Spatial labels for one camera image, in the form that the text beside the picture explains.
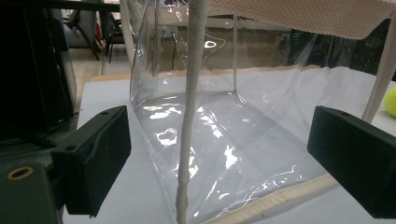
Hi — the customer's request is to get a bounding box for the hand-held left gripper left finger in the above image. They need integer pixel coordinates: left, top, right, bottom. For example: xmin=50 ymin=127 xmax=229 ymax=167
xmin=50 ymin=105 xmax=132 ymax=218

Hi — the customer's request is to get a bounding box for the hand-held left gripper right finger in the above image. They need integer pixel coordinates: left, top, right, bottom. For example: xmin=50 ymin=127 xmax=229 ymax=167
xmin=306 ymin=105 xmax=396 ymax=219

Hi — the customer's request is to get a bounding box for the yellow tennis ball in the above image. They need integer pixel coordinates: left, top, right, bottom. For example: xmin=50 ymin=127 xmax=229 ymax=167
xmin=383 ymin=86 xmax=396 ymax=119

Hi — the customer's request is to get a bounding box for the clear plastic bag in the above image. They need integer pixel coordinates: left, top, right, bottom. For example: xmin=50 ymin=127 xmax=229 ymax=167
xmin=120 ymin=0 xmax=396 ymax=224

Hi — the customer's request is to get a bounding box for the dark equipment case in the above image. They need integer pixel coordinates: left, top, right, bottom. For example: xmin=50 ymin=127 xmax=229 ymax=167
xmin=0 ymin=0 xmax=78 ymax=147

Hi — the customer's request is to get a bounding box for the black chair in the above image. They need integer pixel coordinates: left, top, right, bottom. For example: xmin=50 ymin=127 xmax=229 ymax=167
xmin=99 ymin=12 xmax=124 ymax=64

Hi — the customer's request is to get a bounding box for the dark desk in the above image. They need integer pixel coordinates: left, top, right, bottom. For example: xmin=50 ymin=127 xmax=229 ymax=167
xmin=18 ymin=0 xmax=121 ymax=13

